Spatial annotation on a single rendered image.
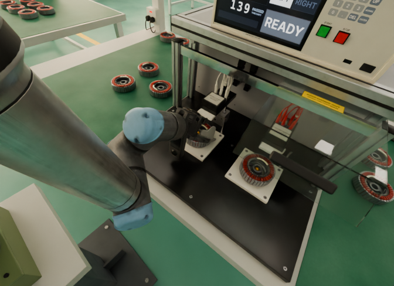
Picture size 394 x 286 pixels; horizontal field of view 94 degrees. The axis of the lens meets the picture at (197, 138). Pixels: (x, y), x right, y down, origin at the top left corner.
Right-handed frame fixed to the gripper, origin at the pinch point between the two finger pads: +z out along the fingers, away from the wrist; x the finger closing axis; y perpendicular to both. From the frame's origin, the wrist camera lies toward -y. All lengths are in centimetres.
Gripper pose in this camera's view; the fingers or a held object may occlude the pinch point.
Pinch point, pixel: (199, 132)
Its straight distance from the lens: 69.2
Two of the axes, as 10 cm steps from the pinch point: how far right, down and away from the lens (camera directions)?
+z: 4.1, -0.4, 9.1
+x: -8.0, -5.0, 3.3
